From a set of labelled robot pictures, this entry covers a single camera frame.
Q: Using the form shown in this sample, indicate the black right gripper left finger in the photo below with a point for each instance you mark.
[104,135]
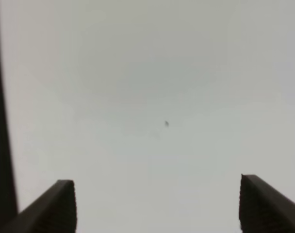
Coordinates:
[55,211]

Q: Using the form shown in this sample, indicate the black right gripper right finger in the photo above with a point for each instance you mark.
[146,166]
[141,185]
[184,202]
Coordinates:
[263,209]

